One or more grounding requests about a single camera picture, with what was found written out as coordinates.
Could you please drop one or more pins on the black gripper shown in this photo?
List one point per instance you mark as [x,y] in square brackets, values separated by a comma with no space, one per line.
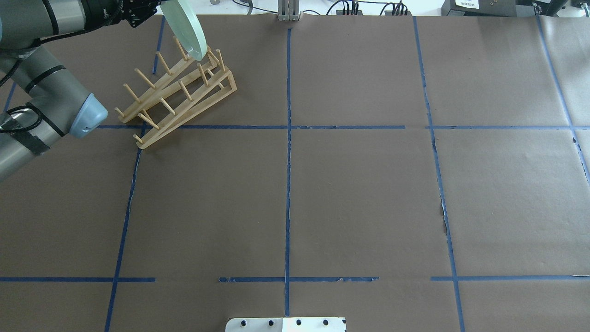
[100,8]

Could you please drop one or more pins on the light green round plate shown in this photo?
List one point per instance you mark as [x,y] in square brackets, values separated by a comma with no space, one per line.
[184,23]

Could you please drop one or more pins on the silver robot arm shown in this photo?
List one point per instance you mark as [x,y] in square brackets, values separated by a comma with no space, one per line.
[60,104]

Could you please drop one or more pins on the wooden plate rack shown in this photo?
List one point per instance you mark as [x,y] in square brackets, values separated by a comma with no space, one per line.
[187,89]

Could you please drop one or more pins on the black power strip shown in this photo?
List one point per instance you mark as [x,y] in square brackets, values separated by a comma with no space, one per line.
[369,7]

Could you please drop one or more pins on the black electronics box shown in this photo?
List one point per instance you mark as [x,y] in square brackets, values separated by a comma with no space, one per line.
[487,8]

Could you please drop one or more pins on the grey aluminium frame post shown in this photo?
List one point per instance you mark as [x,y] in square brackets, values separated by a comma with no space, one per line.
[288,10]

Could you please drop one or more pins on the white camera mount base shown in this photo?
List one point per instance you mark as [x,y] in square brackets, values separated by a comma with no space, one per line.
[287,324]

